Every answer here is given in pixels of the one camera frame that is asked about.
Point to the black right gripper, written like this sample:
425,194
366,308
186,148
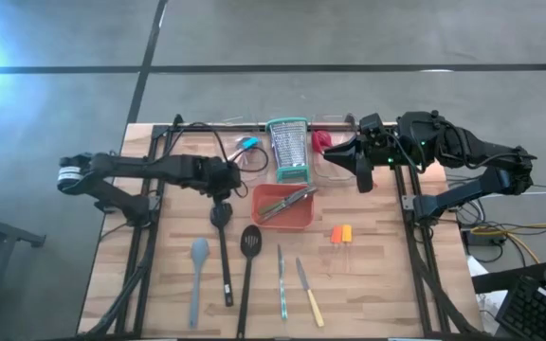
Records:
377,151

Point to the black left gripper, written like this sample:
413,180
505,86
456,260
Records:
221,175

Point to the black solid nylon spoon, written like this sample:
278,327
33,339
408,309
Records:
221,215

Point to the blue silicone brush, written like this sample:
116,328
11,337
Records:
250,142

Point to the black slotted spoon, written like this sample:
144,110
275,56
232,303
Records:
250,239

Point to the metal tongs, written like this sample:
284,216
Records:
296,202

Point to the grey silicone spoon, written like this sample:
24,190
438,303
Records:
199,248

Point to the yellow silicone brush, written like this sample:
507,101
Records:
346,233

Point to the teal patterned knife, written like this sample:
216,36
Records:
281,289

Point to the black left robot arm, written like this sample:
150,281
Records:
159,166

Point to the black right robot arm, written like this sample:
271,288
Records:
472,147

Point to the clear plastic bin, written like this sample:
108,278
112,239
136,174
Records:
337,175
260,176

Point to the red silicone spoon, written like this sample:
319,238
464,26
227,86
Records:
320,141

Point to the steel box grater teal trim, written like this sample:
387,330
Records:
289,147

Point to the orange plastic bin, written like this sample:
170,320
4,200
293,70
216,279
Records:
296,220

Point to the black power box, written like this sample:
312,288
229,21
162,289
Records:
477,238

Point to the white paper sheet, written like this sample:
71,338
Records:
477,270

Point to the black desk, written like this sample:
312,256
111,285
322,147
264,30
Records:
505,281

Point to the black metal stand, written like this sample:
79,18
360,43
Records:
3,229

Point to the black keyboard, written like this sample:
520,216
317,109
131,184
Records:
529,312

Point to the grey metal bracket plate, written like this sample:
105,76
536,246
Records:
408,202

